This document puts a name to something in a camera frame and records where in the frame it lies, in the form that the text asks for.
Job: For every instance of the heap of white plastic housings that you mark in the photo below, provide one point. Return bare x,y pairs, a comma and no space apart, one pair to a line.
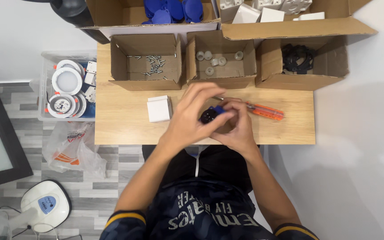
267,11

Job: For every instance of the heap of blue plastic parts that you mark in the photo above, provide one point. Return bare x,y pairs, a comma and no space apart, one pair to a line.
173,10

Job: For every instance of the cardboard box with white bushings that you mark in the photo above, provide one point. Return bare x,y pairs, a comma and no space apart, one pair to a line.
220,81

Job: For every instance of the black round object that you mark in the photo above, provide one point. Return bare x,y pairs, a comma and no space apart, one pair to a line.
72,10

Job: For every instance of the crumpled plastic bag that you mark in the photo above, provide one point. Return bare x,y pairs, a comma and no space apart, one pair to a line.
72,150

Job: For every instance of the person's right fingers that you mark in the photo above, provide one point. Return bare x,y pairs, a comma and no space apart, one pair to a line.
238,111

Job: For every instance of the small white plastic box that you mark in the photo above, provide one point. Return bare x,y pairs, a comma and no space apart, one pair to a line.
158,109

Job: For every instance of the large cardboard box, white housings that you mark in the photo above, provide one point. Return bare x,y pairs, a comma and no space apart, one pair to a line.
295,28

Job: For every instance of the person's dark printed jersey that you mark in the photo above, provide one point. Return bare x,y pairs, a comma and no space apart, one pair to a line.
205,213

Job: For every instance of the person's right hand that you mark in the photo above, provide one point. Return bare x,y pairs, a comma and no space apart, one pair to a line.
242,133

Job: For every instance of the person's left hand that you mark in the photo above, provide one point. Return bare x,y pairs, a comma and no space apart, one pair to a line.
187,120

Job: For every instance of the clear bin of round lamps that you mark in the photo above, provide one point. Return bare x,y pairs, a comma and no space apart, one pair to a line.
67,86

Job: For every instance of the cardboard box with screws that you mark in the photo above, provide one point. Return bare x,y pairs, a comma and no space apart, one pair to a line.
145,81

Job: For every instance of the large cardboard box, blue parts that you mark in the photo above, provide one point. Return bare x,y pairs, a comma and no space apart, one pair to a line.
125,15

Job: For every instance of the cardboard box with black gaskets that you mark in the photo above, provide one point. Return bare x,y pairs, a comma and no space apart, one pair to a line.
292,81

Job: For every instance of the heap of black gaskets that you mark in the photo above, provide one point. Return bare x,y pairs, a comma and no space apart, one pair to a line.
298,59

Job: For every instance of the pile of metal screws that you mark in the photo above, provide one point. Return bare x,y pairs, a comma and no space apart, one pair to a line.
153,65

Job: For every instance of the person's black shorts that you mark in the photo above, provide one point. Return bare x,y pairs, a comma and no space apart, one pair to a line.
212,163

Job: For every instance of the group of white plastic bushings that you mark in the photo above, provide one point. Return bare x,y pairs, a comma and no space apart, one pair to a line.
214,62

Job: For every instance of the white fan base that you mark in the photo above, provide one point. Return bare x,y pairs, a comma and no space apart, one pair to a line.
45,203

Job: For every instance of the blue and black plastic fitting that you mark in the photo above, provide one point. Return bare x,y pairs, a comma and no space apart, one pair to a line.
210,114

